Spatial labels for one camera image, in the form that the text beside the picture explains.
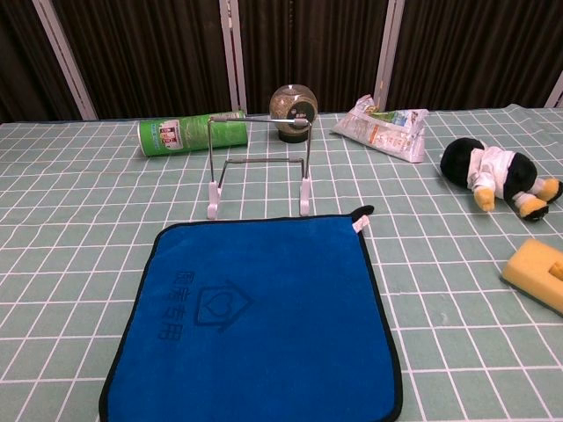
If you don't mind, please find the white partition frame post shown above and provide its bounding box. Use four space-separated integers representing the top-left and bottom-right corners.
31 0 99 120
372 0 406 112
218 0 248 114
544 72 563 109

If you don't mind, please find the green cylindrical chips can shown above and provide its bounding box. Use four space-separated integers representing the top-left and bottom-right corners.
137 112 250 158

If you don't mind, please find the white crumpled snack bag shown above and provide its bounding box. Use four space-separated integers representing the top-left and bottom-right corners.
330 94 430 164

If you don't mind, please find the dark pleated curtain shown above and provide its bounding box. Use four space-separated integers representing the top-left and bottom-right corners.
0 0 563 124

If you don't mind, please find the yellow sponge with slot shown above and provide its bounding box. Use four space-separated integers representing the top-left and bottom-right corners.
500 239 563 318

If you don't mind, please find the black white penguin plush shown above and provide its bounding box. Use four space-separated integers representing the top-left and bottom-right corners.
440 136 563 220

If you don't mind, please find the metal wire rack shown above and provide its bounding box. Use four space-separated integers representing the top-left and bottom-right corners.
206 114 314 220

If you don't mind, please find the round glass jar dark base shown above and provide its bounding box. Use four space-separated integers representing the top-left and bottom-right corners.
268 83 318 145

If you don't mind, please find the green white checkered tablecloth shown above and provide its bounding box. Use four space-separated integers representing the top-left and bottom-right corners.
0 107 563 422

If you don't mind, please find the blue cloth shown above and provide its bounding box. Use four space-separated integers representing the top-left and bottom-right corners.
99 204 405 422

